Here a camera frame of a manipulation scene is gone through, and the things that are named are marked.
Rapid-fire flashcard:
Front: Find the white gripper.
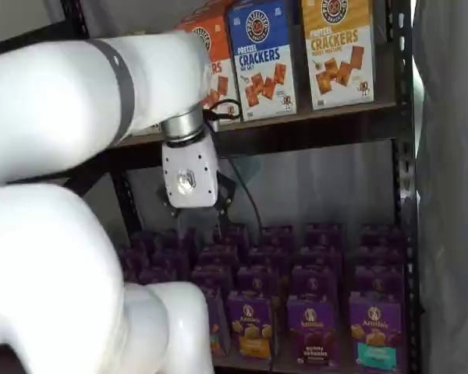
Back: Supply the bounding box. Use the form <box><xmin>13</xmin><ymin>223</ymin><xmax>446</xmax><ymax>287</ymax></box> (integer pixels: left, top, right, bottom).
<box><xmin>157</xmin><ymin>134</ymin><xmax>238</xmax><ymax>237</ymax></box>

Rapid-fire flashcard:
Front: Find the purple snack box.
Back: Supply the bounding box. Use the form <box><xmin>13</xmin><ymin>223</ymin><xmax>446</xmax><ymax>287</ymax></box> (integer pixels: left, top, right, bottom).
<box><xmin>190</xmin><ymin>264</ymin><xmax>236</xmax><ymax>291</ymax></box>
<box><xmin>202</xmin><ymin>287</ymin><xmax>232</xmax><ymax>358</ymax></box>
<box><xmin>129</xmin><ymin>230</ymin><xmax>159</xmax><ymax>273</ymax></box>
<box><xmin>197</xmin><ymin>245</ymin><xmax>241</xmax><ymax>269</ymax></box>
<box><xmin>222</xmin><ymin>224</ymin><xmax>253</xmax><ymax>249</ymax></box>
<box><xmin>151</xmin><ymin>251</ymin><xmax>192</xmax><ymax>282</ymax></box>

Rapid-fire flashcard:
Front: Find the purple box orange patch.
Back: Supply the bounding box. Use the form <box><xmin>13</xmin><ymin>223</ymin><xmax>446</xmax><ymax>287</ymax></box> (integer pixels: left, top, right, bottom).
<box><xmin>247</xmin><ymin>245</ymin><xmax>289</xmax><ymax>270</ymax></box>
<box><xmin>236</xmin><ymin>265</ymin><xmax>280</xmax><ymax>294</ymax></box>
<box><xmin>260</xmin><ymin>225</ymin><xmax>297</xmax><ymax>249</ymax></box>
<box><xmin>226</xmin><ymin>291</ymin><xmax>275</xmax><ymax>362</ymax></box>

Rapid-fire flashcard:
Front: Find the purple box brown patch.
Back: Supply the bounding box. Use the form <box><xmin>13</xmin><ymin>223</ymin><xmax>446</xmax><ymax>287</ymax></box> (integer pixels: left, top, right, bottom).
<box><xmin>291</xmin><ymin>264</ymin><xmax>343</xmax><ymax>300</ymax></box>
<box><xmin>286</xmin><ymin>296</ymin><xmax>346</xmax><ymax>367</ymax></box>
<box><xmin>303</xmin><ymin>222</ymin><xmax>344</xmax><ymax>249</ymax></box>
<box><xmin>299</xmin><ymin>245</ymin><xmax>343</xmax><ymax>269</ymax></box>

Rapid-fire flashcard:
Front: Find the orange pretzel crackers box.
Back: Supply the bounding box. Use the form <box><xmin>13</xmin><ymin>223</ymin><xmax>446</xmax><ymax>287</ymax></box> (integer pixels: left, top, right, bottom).
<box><xmin>174</xmin><ymin>0</ymin><xmax>241</xmax><ymax>125</ymax></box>

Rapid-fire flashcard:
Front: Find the blue pretzel crackers box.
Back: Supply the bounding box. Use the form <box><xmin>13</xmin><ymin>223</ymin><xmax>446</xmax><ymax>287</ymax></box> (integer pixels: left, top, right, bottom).
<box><xmin>226</xmin><ymin>0</ymin><xmax>299</xmax><ymax>122</ymax></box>

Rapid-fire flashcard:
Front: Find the purple box teal patch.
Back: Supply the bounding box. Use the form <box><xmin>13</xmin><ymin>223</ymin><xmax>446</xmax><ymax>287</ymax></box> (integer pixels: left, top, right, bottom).
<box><xmin>349</xmin><ymin>295</ymin><xmax>409</xmax><ymax>371</ymax></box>
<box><xmin>357</xmin><ymin>245</ymin><xmax>406</xmax><ymax>269</ymax></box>
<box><xmin>353</xmin><ymin>265</ymin><xmax>406</xmax><ymax>299</ymax></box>

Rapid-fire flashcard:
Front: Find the yellow pretzel crackers box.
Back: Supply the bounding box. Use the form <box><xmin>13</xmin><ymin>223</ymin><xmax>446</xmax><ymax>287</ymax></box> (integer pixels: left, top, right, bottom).
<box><xmin>300</xmin><ymin>0</ymin><xmax>376</xmax><ymax>112</ymax></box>

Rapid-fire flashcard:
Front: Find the grey curtain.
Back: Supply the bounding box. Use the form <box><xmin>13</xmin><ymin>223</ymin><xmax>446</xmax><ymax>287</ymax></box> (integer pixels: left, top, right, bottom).
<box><xmin>411</xmin><ymin>0</ymin><xmax>468</xmax><ymax>374</ymax></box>

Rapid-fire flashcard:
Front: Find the black cable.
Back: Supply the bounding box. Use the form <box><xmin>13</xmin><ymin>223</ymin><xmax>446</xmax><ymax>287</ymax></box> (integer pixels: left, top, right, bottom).
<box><xmin>201</xmin><ymin>99</ymin><xmax>264</xmax><ymax>238</ymax></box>

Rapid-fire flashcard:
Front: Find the black metal shelf frame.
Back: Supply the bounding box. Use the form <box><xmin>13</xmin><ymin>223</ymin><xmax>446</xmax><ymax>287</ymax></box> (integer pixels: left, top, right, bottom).
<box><xmin>0</xmin><ymin>0</ymin><xmax>423</xmax><ymax>374</ymax></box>

